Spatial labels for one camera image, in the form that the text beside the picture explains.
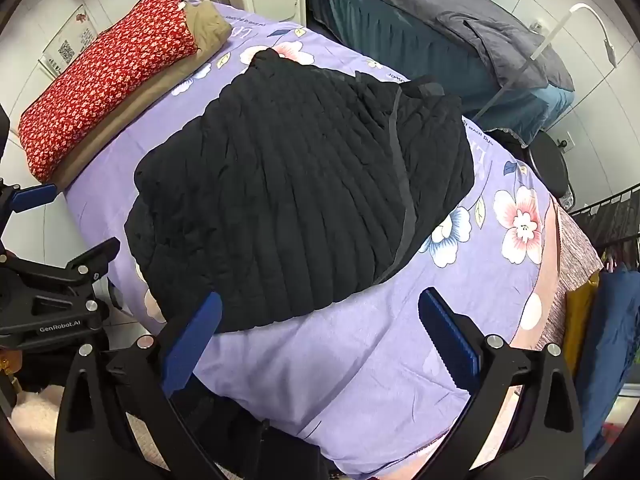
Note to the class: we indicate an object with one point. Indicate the white wall outlet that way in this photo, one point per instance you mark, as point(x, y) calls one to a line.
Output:
point(565, 141)

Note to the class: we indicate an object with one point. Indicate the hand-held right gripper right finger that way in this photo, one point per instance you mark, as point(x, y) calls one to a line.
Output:
point(447, 340)

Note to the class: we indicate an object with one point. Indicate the yellow hanging garment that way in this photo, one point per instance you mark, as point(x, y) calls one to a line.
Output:
point(580, 320)

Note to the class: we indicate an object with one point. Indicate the brown folded blanket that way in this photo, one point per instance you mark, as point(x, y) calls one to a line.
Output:
point(210, 25)

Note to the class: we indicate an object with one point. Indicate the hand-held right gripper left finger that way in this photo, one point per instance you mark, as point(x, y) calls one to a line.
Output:
point(192, 340)

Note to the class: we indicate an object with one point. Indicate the mottled pink grey sheet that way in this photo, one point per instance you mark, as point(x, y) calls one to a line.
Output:
point(575, 260)

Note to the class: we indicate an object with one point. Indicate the purple floral blanket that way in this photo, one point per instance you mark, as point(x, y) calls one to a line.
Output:
point(350, 385)

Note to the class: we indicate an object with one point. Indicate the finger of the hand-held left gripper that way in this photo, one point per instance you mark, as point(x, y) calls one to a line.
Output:
point(35, 196)
point(95, 258)

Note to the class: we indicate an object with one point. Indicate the dark teal bed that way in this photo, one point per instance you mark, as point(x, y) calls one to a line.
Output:
point(400, 45)

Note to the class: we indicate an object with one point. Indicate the black quilted jacket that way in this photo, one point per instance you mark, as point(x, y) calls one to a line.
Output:
point(300, 185)

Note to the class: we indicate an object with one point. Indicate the grey quilt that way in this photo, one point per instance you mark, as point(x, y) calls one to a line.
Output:
point(450, 0)

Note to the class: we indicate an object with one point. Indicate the paper notice on wall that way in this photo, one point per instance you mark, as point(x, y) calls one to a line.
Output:
point(65, 50)

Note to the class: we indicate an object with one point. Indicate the white fluffy cloth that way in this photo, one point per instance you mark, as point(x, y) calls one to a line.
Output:
point(30, 420)

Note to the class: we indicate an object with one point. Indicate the white gooseneck lamp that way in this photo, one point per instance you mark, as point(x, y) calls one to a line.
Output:
point(555, 32)

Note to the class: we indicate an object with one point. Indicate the black round stool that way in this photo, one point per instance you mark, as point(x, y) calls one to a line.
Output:
point(547, 160)

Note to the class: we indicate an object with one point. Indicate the blue hanging garment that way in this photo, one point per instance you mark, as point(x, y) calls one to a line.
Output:
point(610, 350)

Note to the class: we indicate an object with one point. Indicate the red floral pillow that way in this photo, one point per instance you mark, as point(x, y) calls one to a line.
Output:
point(100, 75)

